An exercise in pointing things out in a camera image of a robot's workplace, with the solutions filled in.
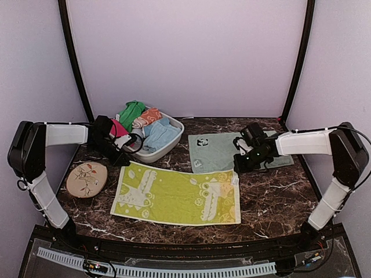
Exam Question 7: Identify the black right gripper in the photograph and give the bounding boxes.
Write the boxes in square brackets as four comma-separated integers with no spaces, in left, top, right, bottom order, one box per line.
[234,147,269,173]

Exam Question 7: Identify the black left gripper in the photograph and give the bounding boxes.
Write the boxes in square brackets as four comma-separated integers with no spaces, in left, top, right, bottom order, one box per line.
[88,138,130,167]

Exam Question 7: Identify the pink microfibre towel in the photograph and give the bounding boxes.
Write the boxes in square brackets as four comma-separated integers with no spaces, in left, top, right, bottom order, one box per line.
[110,119,130,139]

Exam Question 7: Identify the yellow green patterned towel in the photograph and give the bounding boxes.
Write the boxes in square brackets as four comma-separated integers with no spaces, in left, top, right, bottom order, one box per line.
[110,162,241,226]

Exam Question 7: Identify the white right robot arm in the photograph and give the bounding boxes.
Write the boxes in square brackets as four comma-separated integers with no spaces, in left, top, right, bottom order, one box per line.
[233,122,369,251]

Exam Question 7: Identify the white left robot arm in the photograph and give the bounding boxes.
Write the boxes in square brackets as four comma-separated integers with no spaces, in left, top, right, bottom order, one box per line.
[8,115,130,253]

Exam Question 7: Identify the small blue rolled towel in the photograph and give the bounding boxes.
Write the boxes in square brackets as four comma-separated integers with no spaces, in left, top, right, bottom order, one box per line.
[131,129,144,145]

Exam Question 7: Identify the green rolled towel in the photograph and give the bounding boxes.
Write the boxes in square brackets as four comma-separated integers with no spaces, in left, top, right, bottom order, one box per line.
[118,101,146,132]

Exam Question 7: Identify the round painted ceramic plate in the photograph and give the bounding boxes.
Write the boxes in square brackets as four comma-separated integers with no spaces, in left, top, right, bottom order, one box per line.
[66,162,108,199]

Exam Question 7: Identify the grey plastic basin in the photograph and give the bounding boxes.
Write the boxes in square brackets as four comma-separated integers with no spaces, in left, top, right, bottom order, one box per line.
[104,109,185,163]

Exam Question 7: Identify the mint green panda towel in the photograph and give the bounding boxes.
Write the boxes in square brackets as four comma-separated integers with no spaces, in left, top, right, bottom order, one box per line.
[187,130,294,174]

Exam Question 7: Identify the orange rolled towel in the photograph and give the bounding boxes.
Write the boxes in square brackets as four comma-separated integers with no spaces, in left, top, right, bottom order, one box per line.
[132,108,162,129]

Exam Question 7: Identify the light blue rolled towel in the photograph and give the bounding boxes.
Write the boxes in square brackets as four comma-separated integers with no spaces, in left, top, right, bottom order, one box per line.
[143,117,181,153]

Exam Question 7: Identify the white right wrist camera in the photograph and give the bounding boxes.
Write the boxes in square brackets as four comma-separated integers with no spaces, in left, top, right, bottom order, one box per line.
[233,137,253,156]

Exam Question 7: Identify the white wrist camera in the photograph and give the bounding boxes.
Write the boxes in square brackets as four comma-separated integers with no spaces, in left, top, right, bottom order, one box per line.
[233,137,253,156]
[115,134,137,148]

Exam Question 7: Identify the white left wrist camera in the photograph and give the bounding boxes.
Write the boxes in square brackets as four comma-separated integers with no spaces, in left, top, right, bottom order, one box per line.
[115,134,137,148]

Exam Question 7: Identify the black left camera cable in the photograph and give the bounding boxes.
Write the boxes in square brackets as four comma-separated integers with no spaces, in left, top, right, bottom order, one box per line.
[110,124,145,155]

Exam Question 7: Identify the black front table rail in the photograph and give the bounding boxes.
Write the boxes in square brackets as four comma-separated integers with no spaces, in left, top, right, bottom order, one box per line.
[31,224,345,261]

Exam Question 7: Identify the grey slotted cable duct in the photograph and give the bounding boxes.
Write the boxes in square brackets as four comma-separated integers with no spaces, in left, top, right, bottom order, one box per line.
[36,247,277,277]

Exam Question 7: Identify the black left corner post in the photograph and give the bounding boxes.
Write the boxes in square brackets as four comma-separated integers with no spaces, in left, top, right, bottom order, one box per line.
[57,0,94,122]

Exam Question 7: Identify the black corner post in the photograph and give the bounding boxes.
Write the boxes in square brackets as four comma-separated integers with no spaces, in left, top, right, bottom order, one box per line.
[279,0,316,126]
[57,0,94,122]

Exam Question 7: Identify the black right corner post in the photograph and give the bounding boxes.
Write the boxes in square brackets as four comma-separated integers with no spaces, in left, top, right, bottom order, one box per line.
[279,0,316,126]

